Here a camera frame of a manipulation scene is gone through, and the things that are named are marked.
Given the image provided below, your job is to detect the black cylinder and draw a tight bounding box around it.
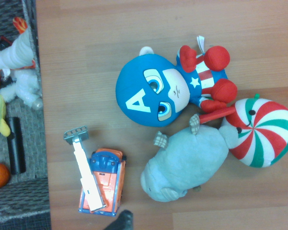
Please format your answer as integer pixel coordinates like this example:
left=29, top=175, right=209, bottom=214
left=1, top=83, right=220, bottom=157
left=7, top=117, right=26, bottom=175

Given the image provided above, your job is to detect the white unicorn plush toy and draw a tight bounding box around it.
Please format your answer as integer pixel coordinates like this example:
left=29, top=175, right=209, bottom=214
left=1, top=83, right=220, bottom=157
left=0, top=16, right=43, bottom=110

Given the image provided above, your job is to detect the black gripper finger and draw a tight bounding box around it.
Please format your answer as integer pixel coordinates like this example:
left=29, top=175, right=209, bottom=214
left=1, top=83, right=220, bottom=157
left=103, top=209, right=134, bottom=230

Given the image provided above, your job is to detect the red green peppermint candy plush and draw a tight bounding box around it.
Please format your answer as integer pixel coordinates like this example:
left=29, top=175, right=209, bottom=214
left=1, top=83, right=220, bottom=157
left=198, top=93, right=288, bottom=168

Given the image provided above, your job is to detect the grey woven basket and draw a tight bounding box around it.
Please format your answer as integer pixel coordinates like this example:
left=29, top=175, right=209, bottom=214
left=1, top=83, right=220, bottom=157
left=0, top=0, right=51, bottom=230

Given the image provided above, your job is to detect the grey manatee plush toy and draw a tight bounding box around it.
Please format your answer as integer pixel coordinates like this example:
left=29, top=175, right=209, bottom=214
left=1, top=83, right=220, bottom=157
left=140, top=114, right=242, bottom=203

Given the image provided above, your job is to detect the orange blue toy fire truck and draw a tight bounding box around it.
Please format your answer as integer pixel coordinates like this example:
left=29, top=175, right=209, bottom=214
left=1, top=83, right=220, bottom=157
left=63, top=125, right=127, bottom=217

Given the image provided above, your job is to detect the blue superhero plush doll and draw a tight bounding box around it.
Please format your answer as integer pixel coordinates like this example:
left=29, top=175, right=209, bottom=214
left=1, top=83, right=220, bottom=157
left=115, top=35, right=238, bottom=127

